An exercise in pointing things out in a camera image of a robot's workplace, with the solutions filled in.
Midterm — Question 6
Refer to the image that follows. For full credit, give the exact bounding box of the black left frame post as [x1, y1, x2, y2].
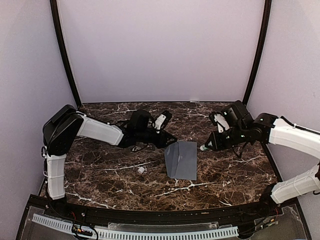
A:
[49, 0, 82, 108]

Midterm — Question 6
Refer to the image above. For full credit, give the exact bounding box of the black right frame post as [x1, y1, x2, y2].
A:
[242, 0, 272, 106]

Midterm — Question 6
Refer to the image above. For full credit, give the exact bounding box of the grey envelope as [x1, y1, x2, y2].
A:
[164, 141, 198, 181]

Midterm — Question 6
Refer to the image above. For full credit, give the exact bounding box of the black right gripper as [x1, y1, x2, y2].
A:
[205, 124, 248, 151]

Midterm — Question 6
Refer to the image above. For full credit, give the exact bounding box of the black frame post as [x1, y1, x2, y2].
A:
[49, 0, 82, 108]
[242, 0, 272, 106]

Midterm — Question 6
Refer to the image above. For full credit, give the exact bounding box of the grey slotted cable duct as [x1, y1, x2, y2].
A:
[31, 213, 239, 240]

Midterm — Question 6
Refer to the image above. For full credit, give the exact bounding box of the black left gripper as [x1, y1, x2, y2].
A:
[136, 128, 177, 149]

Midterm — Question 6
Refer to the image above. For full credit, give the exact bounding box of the black table edge rail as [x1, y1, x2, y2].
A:
[25, 194, 304, 226]

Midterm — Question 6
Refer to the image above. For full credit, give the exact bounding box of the white green glue stick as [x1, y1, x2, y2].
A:
[200, 144, 209, 151]

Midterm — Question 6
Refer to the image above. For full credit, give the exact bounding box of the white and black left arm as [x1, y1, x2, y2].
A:
[41, 104, 178, 218]

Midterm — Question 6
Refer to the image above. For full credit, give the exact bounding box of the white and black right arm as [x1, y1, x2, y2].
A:
[200, 100, 320, 217]

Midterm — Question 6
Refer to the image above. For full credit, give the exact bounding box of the white glue stick cap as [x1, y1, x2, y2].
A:
[137, 167, 146, 174]

